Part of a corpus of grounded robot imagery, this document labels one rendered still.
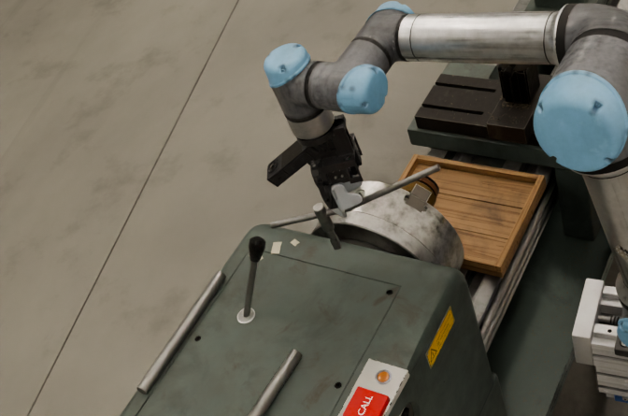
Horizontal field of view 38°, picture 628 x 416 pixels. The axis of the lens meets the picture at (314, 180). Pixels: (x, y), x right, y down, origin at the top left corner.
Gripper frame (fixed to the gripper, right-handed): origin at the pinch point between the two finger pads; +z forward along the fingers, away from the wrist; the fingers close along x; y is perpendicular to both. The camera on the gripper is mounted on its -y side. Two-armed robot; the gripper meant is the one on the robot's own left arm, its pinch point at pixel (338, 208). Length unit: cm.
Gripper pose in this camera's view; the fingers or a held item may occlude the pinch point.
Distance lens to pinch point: 166.0
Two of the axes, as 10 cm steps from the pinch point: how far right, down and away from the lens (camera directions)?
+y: 9.5, -2.2, -2.4
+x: 0.2, -6.9, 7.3
